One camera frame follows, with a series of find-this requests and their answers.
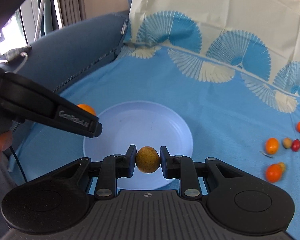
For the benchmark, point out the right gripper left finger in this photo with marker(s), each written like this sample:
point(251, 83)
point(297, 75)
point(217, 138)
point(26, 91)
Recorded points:
point(112, 168)

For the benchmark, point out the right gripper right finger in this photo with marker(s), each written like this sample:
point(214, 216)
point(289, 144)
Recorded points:
point(182, 168)

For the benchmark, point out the longan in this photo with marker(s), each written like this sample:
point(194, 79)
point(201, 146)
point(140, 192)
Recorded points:
point(283, 166)
point(147, 159)
point(287, 143)

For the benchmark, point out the orange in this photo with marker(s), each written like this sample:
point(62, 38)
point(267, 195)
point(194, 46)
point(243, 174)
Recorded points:
point(87, 108)
point(272, 146)
point(273, 173)

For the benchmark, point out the red cherry tomato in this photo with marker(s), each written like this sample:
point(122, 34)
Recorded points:
point(295, 145)

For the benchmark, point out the black smartphone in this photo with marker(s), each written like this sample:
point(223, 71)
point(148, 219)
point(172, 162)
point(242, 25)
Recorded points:
point(13, 54)

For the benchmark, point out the light blue plate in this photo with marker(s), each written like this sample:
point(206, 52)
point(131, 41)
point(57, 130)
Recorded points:
point(139, 123)

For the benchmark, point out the blue sofa armrest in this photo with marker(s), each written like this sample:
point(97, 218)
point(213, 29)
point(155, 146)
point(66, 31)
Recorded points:
point(63, 57)

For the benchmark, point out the white braided pole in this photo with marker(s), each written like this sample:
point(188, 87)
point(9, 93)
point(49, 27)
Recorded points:
point(39, 19)

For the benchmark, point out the grey curtain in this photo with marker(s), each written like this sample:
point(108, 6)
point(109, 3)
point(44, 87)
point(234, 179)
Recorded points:
point(70, 11)

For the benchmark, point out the blue fan-pattern sheet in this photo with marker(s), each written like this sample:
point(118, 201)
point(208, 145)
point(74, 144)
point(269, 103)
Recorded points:
point(229, 68)

